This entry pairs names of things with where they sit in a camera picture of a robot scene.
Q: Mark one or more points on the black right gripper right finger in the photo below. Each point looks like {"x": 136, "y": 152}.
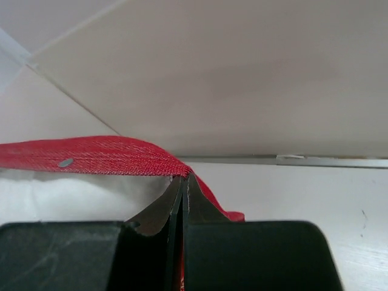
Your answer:
{"x": 201, "y": 225}

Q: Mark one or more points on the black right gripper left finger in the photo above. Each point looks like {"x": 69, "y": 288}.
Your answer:
{"x": 154, "y": 243}

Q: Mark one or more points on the red patterned pillowcase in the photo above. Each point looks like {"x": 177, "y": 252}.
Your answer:
{"x": 81, "y": 255}

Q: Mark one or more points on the white pillow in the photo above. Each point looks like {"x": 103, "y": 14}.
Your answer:
{"x": 29, "y": 196}

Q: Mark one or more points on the aluminium back rail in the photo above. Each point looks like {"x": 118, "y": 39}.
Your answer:
{"x": 294, "y": 160}

